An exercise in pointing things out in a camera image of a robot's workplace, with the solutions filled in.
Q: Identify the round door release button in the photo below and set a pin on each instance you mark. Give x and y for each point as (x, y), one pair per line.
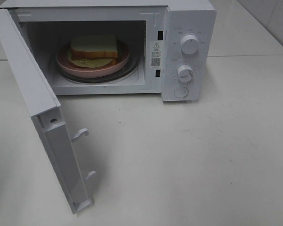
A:
(181, 92)

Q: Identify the white dial knob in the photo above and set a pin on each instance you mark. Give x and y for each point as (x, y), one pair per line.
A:
(189, 44)
(185, 73)

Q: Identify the toast sandwich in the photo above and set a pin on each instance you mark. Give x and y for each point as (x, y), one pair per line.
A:
(93, 51)

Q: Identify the pink plate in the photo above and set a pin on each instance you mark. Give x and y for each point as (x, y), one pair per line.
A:
(93, 68)

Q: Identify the white microwave oven body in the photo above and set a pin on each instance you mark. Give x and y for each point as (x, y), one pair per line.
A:
(151, 28)

